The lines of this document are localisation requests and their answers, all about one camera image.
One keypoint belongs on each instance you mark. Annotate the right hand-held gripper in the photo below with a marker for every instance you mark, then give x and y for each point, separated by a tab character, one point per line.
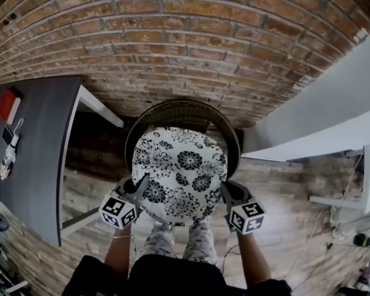
246	217

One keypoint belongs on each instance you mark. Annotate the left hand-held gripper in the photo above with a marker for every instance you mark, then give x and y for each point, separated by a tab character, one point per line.
117	211

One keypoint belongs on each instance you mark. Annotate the black white floral cushion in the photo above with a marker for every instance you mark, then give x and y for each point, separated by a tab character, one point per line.
179	165

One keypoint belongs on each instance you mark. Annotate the brown wicker chair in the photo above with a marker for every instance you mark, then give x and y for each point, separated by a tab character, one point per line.
185	113

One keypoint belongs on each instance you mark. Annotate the person's right forearm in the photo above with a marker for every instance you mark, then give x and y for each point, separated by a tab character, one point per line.
253	257

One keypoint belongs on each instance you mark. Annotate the person's left forearm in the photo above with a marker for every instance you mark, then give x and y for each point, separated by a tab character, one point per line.
118	251

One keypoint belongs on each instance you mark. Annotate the person's patterned trousers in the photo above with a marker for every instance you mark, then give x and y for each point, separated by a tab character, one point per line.
200	242

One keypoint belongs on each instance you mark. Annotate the person's black shirt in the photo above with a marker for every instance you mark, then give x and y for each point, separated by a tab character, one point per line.
172	279

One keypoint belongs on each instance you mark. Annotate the dark grey table white legs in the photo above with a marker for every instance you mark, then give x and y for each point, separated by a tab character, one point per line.
40	134

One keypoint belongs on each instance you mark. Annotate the smartphone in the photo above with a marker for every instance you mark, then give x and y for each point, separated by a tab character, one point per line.
8	134

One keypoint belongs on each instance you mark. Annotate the red book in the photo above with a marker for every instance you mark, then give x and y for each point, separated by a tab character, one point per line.
7	105

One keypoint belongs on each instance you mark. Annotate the white wall socket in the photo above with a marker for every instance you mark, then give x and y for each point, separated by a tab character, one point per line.
360	35

